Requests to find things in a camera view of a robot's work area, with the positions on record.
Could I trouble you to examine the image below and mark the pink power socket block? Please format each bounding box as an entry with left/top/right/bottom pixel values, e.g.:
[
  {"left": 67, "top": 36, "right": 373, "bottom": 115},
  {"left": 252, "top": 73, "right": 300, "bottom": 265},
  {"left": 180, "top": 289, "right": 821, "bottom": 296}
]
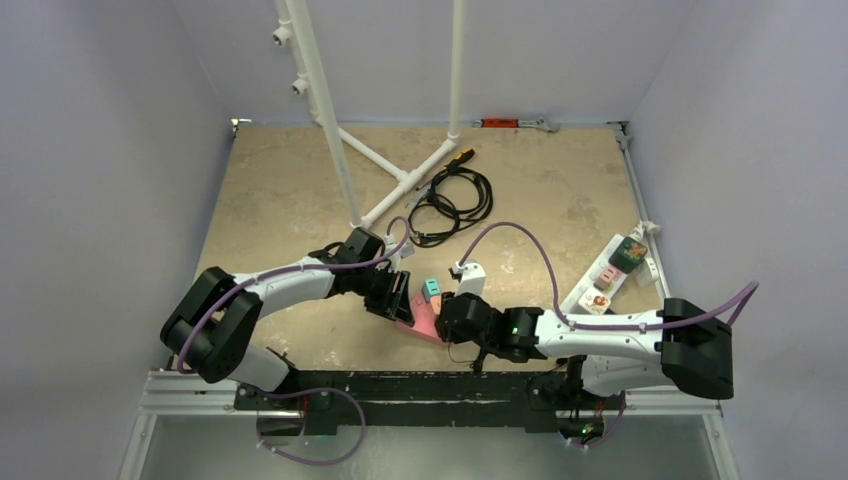
[{"left": 395, "top": 293, "right": 446, "bottom": 347}]

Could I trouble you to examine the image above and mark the red adjustable wrench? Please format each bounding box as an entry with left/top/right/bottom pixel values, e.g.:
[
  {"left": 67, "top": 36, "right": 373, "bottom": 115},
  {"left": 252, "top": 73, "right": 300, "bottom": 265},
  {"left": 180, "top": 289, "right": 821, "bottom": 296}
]
[{"left": 471, "top": 117, "right": 560, "bottom": 133}]

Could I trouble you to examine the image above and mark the coiled black cable bundle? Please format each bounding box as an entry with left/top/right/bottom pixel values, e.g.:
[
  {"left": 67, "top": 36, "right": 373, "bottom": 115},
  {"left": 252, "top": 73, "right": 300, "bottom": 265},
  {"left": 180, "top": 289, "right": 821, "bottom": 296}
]
[{"left": 405, "top": 166, "right": 495, "bottom": 249}]

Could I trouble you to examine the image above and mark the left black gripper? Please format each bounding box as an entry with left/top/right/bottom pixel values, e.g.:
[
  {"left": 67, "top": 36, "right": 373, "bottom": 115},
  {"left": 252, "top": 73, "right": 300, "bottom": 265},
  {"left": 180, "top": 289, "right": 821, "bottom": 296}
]
[{"left": 352, "top": 264, "right": 411, "bottom": 324}]

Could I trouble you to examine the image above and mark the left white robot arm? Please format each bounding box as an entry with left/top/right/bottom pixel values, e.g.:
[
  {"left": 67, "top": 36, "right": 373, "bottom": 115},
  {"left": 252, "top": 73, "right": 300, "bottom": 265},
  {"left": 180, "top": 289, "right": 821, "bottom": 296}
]
[{"left": 160, "top": 227, "right": 411, "bottom": 409}]

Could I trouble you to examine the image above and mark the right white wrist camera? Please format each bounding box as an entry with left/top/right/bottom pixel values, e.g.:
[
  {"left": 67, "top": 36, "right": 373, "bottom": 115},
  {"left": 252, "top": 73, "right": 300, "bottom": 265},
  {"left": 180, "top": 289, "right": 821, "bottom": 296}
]
[{"left": 449, "top": 261, "right": 486, "bottom": 297}]

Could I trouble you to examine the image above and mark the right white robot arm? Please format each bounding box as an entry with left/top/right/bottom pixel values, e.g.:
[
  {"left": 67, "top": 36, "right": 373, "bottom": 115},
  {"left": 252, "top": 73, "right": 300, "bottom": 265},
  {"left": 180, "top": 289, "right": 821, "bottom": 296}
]
[{"left": 435, "top": 293, "right": 734, "bottom": 407}]

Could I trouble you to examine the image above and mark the small silver wrench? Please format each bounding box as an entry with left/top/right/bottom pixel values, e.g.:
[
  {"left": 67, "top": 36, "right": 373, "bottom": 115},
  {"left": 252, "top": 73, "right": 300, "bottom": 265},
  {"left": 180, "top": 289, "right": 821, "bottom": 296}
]
[{"left": 404, "top": 186, "right": 430, "bottom": 208}]

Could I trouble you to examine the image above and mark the black plug adapter with cable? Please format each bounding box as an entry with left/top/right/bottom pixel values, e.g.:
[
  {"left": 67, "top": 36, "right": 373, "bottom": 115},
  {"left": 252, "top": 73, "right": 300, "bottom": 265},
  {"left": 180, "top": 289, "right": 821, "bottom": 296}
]
[{"left": 447, "top": 344, "right": 488, "bottom": 374}]

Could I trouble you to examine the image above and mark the white orange plug on strip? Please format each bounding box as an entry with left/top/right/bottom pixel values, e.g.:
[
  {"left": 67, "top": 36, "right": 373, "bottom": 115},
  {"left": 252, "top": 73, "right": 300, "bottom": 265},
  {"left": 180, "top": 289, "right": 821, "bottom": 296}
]
[{"left": 577, "top": 291, "right": 611, "bottom": 315}]

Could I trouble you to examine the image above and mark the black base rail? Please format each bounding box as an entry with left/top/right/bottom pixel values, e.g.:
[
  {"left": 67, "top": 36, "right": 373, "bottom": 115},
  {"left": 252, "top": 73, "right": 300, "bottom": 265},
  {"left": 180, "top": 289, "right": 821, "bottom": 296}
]
[{"left": 234, "top": 367, "right": 622, "bottom": 438}]

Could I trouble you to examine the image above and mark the teal plug adapter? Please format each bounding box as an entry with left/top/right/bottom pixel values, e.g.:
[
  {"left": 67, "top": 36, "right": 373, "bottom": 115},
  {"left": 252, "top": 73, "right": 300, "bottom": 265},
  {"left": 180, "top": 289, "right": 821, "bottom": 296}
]
[{"left": 421, "top": 278, "right": 442, "bottom": 302}]

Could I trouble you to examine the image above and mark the white power strip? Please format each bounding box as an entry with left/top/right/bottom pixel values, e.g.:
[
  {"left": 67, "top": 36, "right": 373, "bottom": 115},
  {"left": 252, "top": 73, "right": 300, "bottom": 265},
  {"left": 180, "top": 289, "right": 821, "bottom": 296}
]
[{"left": 559, "top": 221, "right": 661, "bottom": 315}]

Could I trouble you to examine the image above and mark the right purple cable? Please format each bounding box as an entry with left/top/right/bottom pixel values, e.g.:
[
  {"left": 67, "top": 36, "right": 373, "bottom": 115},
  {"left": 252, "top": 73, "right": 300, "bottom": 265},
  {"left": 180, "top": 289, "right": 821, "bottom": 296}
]
[{"left": 457, "top": 221, "right": 760, "bottom": 452}]

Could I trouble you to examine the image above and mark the white PVC pipe frame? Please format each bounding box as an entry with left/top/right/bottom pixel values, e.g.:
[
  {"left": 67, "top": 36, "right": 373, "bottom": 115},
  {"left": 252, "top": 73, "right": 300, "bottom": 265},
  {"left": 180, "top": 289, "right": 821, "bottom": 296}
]
[{"left": 270, "top": 1, "right": 467, "bottom": 227}]

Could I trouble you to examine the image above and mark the green plug adapter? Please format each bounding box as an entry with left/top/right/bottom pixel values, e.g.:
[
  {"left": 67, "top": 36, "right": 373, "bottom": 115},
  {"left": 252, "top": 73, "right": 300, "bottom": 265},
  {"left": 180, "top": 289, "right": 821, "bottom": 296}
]
[{"left": 609, "top": 236, "right": 649, "bottom": 274}]

